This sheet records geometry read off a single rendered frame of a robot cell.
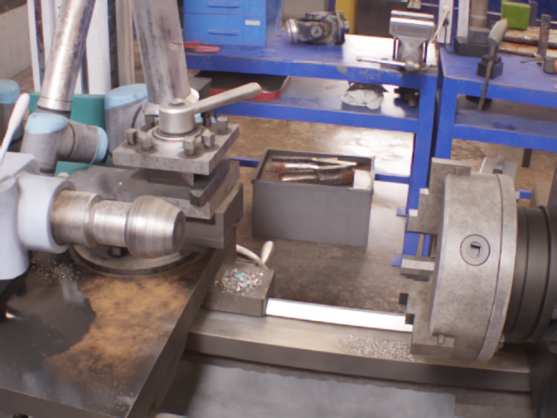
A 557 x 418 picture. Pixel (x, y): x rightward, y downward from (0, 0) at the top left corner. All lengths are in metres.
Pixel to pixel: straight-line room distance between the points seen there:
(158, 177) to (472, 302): 0.58
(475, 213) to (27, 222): 0.61
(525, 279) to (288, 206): 2.23
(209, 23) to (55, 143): 1.51
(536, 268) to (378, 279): 2.04
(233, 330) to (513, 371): 0.49
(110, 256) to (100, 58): 1.03
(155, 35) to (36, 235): 0.77
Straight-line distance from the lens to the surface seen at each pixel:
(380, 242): 3.09
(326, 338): 1.16
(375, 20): 6.35
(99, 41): 2.08
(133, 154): 1.08
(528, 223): 0.86
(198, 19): 2.88
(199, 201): 1.03
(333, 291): 2.74
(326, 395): 1.20
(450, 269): 0.78
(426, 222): 0.87
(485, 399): 1.24
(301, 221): 3.01
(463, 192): 0.82
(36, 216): 0.97
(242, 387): 1.22
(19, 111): 0.95
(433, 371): 1.14
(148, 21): 1.61
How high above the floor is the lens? 1.56
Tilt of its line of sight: 29 degrees down
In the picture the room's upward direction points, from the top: 1 degrees clockwise
